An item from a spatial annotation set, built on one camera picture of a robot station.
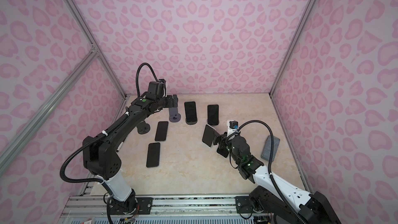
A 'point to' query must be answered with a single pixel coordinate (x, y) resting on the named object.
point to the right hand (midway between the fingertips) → (220, 128)
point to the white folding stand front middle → (206, 145)
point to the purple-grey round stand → (174, 115)
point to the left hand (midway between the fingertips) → (171, 96)
